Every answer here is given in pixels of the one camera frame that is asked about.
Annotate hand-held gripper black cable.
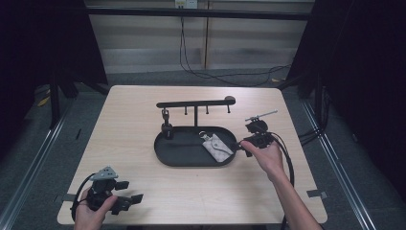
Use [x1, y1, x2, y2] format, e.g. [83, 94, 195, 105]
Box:
[70, 172, 97, 222]
[269, 131, 296, 230]

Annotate right hand-held gripper black cable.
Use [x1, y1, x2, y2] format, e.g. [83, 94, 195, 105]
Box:
[269, 131, 296, 230]

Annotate black key rack with tray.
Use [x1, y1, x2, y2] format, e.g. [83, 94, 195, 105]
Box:
[153, 95, 238, 168]

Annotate black cable bundle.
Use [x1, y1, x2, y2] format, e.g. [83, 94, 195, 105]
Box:
[298, 85, 331, 147]

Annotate black metal stand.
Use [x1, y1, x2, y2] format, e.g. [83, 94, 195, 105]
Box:
[48, 74, 62, 129]

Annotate black horizontal frame bar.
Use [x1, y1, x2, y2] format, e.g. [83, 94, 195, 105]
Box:
[85, 7, 313, 21]

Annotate grey patterned key pouch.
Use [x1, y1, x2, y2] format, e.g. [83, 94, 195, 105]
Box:
[199, 130, 235, 163]

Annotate metal floor rail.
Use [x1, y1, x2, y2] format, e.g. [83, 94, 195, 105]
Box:
[300, 99, 379, 230]
[0, 103, 76, 230]

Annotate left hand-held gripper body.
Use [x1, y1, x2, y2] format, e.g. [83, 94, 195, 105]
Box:
[85, 166, 123, 215]

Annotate left hand-held gripper black cable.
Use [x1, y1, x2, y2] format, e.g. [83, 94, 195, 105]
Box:
[70, 172, 97, 222]

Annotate grey tape strip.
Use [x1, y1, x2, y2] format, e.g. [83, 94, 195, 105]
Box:
[60, 193, 79, 203]
[305, 189, 329, 199]

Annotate white wall power outlet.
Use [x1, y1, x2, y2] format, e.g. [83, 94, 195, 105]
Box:
[174, 0, 198, 10]

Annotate yellow scrap on floor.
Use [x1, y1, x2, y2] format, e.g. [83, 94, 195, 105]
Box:
[36, 95, 51, 108]

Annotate person's left hand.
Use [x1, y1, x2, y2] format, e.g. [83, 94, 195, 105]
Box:
[74, 187, 119, 230]

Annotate person's right hand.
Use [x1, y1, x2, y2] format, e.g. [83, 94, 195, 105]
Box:
[239, 140, 286, 184]

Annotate black curtain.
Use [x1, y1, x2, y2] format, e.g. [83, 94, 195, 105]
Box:
[0, 0, 108, 161]
[285, 0, 406, 202]

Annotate black key fob with strap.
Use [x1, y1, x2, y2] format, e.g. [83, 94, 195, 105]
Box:
[161, 108, 175, 141]

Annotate black cable on floor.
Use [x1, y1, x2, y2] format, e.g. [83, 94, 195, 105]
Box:
[178, 15, 292, 88]

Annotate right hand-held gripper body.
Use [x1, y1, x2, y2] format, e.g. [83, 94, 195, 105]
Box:
[243, 109, 279, 150]

